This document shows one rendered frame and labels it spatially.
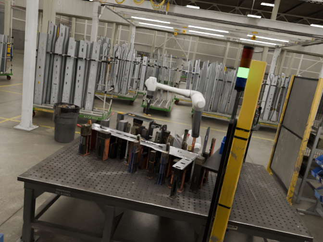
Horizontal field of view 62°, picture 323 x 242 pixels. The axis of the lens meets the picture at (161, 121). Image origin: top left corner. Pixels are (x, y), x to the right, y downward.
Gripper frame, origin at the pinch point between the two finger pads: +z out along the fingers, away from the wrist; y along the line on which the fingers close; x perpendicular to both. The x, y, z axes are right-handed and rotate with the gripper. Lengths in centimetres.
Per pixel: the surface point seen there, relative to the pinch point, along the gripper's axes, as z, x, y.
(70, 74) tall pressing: 16, -254, -334
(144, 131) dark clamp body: 20.4, 2.7, 18.6
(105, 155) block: 48, -33, 43
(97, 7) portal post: -179, -283, -548
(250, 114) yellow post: -37, 91, 120
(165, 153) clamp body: 22, 34, 71
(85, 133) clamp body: 30, -59, 39
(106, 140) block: 31, -33, 43
